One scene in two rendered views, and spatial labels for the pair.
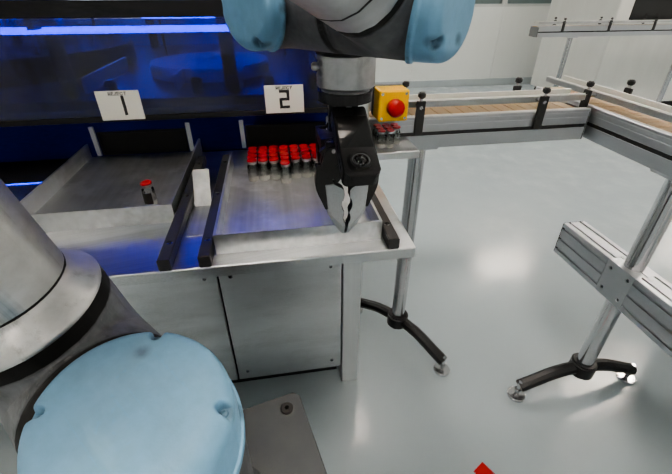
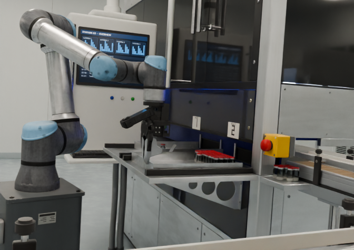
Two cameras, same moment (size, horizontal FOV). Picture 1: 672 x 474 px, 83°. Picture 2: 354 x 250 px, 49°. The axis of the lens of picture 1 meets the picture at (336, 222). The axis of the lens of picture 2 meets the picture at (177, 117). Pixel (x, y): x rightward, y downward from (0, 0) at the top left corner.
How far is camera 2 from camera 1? 1.35 m
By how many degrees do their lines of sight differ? 77
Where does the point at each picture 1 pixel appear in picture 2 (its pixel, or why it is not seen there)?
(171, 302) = (187, 236)
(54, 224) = (138, 147)
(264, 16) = not seen: hidden behind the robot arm
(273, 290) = not seen: outside the picture
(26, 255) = (61, 105)
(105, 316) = (63, 124)
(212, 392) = (42, 125)
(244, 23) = not seen: hidden behind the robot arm
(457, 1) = (96, 65)
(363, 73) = (146, 94)
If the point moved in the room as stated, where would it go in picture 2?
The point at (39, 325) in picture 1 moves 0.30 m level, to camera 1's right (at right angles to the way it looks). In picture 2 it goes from (55, 116) to (47, 123)
